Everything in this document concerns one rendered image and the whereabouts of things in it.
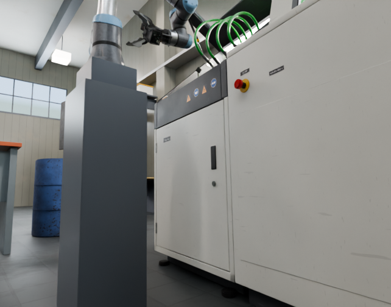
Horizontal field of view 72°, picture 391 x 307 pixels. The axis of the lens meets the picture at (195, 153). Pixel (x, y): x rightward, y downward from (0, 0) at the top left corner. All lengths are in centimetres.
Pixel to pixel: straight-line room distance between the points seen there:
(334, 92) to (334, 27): 18
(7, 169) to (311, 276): 209
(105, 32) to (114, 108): 33
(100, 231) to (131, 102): 48
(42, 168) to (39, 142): 762
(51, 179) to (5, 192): 68
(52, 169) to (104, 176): 203
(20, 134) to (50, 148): 97
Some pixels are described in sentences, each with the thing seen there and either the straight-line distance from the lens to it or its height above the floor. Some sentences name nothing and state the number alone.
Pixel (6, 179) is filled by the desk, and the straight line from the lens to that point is 239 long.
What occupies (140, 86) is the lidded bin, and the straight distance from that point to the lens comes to 567.
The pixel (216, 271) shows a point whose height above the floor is 9.
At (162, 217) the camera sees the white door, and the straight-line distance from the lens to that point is 157.
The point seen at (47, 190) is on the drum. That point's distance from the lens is 299.
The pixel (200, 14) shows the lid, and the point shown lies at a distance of 212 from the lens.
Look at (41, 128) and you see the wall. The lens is 1074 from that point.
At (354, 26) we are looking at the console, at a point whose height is 82.
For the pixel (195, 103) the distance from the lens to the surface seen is 132.
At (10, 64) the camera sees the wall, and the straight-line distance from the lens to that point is 1121.
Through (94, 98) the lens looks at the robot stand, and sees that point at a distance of 101.
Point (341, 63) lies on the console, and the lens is 85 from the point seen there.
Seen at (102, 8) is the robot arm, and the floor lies 124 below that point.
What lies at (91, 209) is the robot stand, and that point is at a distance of 96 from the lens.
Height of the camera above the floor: 42
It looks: 8 degrees up
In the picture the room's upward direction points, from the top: 1 degrees counter-clockwise
